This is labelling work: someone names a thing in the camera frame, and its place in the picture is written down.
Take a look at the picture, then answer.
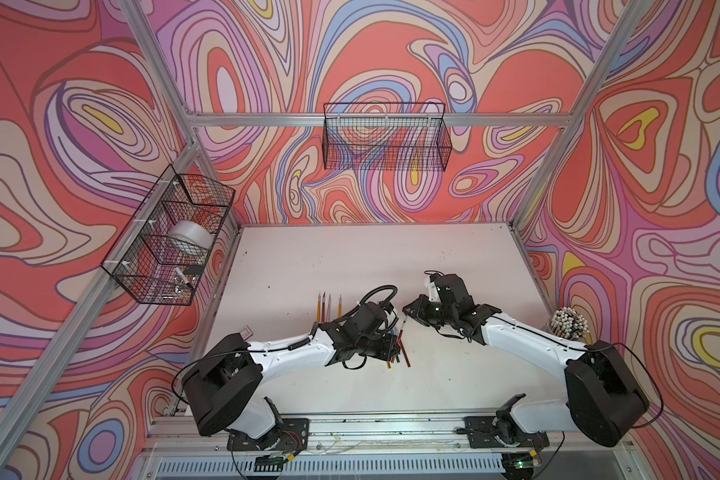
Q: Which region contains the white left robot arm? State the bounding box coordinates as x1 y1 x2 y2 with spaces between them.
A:
181 300 400 440

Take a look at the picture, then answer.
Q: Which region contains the black wire basket back wall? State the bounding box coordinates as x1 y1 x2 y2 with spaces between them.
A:
322 100 452 172

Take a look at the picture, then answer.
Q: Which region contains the white tape roll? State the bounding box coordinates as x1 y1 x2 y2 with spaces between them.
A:
167 220 214 256

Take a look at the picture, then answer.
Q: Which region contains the black wire basket wall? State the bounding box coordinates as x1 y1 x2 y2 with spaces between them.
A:
322 100 452 172
101 166 236 306

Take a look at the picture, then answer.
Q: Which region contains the red capped knife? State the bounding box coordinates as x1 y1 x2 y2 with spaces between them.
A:
398 339 411 368
397 316 407 346

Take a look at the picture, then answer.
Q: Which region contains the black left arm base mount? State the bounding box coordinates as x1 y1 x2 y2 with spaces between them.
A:
226 397 310 454

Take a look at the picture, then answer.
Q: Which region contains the small white red card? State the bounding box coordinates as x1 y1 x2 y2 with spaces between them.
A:
239 326 253 340

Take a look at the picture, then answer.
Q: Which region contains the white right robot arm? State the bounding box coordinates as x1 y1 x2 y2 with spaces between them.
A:
403 271 649 447

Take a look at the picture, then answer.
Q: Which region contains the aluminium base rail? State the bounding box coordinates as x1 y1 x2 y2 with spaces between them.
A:
132 412 564 479

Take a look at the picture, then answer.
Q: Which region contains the black wire basket left wall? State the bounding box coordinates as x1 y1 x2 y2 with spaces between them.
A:
101 166 236 306

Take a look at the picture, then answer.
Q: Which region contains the clear cup of craft knives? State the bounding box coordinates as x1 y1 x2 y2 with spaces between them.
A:
548 307 590 341

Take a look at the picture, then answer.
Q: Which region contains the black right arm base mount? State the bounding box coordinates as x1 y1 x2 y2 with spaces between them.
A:
454 393 550 450

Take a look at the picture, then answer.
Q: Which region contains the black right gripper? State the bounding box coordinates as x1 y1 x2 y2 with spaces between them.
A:
403 293 457 328

